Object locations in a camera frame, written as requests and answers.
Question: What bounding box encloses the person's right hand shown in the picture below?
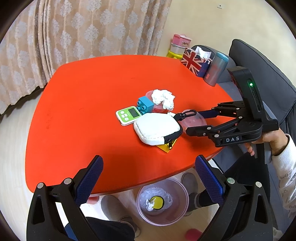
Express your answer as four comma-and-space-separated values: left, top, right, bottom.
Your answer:
245, 127, 290, 158

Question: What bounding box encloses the white storage box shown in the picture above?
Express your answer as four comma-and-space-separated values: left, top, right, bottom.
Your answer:
171, 43, 186, 55

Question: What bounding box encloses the blue toy brick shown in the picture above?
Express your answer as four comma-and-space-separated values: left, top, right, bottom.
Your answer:
137, 96, 154, 114

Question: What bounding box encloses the white tissue sheet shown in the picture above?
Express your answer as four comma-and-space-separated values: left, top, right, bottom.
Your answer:
194, 46, 212, 59

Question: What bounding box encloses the green white timer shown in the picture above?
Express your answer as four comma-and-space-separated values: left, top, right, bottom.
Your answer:
116, 106, 140, 126

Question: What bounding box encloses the pink storage box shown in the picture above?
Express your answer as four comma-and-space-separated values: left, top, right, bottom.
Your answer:
172, 34, 192, 48

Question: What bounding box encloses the white zipper pouch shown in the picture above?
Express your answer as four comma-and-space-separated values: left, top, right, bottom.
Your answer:
133, 109, 197, 149

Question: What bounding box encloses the pink transparent bin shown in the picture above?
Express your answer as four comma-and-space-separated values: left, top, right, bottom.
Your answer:
136, 178, 189, 226

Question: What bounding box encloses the crumpled white tissue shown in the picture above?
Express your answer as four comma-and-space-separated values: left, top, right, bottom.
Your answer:
142, 189, 173, 211
151, 89, 175, 110

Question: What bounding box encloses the person's left leg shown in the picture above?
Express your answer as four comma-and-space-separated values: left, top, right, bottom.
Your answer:
65, 217, 136, 241

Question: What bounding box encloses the yellow round lid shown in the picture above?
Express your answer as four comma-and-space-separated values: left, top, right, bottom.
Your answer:
149, 196, 165, 210

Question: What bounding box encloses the grey sofa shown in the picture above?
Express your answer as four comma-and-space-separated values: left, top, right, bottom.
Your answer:
191, 39, 296, 139

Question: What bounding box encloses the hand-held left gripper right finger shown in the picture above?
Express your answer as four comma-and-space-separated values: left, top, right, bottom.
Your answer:
195, 155, 278, 241

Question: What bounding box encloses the grey slipper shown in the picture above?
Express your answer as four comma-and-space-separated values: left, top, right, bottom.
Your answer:
100, 195, 141, 238
181, 173, 199, 212

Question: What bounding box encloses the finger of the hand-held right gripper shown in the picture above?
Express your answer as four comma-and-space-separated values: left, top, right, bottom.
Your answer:
198, 100, 245, 120
186, 117, 249, 139

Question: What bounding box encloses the person's right forearm white sleeve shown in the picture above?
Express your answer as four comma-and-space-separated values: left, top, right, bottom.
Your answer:
271, 133, 296, 234

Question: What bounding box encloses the beige patterned curtain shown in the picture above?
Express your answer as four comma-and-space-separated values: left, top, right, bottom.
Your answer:
0, 0, 173, 115

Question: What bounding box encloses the red ball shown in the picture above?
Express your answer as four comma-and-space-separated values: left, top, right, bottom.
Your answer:
186, 228, 201, 241

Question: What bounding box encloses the yellow flat piece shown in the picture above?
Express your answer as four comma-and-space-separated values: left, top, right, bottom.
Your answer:
157, 139, 177, 154

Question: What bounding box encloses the teal grey tumbler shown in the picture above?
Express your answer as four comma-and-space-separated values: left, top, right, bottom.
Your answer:
203, 52, 229, 87

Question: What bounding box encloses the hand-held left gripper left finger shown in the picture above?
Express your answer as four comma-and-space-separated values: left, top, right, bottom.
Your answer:
26, 155, 104, 241

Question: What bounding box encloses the flag print tissue box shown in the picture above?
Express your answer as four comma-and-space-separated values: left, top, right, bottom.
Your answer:
180, 47, 213, 78

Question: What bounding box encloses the yellow plastic stool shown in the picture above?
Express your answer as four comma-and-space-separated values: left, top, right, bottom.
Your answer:
167, 50, 184, 61

